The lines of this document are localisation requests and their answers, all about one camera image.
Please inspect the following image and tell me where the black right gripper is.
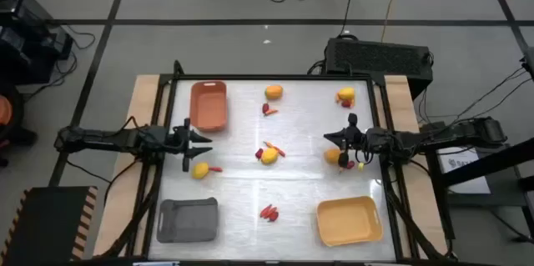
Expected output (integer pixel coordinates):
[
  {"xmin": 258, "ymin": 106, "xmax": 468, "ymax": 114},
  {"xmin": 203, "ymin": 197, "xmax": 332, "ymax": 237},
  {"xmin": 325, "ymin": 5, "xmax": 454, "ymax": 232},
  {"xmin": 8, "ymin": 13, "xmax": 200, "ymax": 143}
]
[{"xmin": 323, "ymin": 113, "xmax": 379, "ymax": 170}]

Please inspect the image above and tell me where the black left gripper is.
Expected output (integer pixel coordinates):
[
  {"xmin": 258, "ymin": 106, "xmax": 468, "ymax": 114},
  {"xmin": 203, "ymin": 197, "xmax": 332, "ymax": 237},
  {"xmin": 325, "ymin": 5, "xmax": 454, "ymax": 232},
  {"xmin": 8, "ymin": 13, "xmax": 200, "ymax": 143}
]
[{"xmin": 166, "ymin": 118, "xmax": 214, "ymax": 173}]

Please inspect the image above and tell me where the orange-yellow mango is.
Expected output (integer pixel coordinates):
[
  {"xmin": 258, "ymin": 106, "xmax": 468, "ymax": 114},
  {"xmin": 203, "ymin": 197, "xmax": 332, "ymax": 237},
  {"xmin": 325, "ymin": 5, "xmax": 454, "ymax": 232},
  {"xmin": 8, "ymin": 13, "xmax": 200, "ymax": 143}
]
[
  {"xmin": 324, "ymin": 148, "xmax": 342, "ymax": 165},
  {"xmin": 264, "ymin": 84, "xmax": 285, "ymax": 101}
]

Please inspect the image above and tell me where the orange plastic basket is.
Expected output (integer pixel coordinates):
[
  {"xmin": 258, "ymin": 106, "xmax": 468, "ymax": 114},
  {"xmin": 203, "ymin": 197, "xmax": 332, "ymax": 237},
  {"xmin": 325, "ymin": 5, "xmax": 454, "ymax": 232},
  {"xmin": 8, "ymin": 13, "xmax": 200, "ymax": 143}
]
[{"xmin": 189, "ymin": 80, "xmax": 229, "ymax": 133}]

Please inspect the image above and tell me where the yellow plastic basket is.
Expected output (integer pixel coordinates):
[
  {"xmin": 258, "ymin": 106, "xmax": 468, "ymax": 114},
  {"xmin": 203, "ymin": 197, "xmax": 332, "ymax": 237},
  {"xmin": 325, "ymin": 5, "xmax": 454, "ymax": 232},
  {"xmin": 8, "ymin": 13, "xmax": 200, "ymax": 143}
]
[{"xmin": 315, "ymin": 195, "xmax": 384, "ymax": 248}]

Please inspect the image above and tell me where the grey plastic basket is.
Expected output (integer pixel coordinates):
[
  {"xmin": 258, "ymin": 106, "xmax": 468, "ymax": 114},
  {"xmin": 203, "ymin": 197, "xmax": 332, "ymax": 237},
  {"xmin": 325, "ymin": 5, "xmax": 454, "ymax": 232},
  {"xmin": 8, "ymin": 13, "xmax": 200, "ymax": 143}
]
[{"xmin": 156, "ymin": 197, "xmax": 219, "ymax": 244}]

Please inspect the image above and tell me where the black computer case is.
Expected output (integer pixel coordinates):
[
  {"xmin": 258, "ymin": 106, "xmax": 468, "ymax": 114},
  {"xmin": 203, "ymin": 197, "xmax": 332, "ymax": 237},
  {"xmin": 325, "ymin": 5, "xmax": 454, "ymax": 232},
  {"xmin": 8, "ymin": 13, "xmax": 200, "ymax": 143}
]
[{"xmin": 324, "ymin": 37, "xmax": 434, "ymax": 100}]

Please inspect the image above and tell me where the white paper sheet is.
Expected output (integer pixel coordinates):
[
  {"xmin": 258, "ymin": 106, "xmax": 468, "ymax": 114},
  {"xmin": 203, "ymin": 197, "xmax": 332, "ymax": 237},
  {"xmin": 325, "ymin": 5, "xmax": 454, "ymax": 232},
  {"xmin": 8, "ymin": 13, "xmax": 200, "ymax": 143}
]
[{"xmin": 437, "ymin": 147, "xmax": 492, "ymax": 195}]

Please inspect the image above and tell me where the black metal stand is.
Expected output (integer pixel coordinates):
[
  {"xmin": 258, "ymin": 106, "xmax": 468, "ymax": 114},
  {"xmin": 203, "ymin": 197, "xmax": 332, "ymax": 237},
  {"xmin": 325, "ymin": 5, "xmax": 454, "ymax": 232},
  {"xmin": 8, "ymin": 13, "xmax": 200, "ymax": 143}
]
[{"xmin": 425, "ymin": 136, "xmax": 534, "ymax": 254}]

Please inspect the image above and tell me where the black hazard-striped platform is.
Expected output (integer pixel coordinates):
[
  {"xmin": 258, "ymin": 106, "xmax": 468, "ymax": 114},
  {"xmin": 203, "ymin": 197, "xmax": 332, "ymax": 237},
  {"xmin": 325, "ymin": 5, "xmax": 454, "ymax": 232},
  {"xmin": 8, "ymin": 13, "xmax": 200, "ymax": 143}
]
[{"xmin": 0, "ymin": 185, "xmax": 99, "ymax": 266}]

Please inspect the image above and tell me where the black orange round object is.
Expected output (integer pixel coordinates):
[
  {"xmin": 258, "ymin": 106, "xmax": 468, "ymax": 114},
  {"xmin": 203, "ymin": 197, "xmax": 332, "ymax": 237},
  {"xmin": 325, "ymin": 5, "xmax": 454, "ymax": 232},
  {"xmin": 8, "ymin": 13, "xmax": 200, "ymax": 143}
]
[{"xmin": 0, "ymin": 84, "xmax": 26, "ymax": 142}]

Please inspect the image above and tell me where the black equipment cabinet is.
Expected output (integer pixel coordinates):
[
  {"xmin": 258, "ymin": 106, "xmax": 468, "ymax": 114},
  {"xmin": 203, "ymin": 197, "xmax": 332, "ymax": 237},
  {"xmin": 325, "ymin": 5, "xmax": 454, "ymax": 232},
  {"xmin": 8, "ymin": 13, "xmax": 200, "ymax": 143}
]
[{"xmin": 0, "ymin": 0, "xmax": 75, "ymax": 86}]

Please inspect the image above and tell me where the black metal table frame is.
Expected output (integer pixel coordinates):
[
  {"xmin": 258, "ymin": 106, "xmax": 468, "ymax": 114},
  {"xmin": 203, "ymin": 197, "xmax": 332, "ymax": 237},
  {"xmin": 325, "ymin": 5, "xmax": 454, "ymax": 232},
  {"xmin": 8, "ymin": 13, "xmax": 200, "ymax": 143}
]
[{"xmin": 141, "ymin": 59, "xmax": 418, "ymax": 263}]

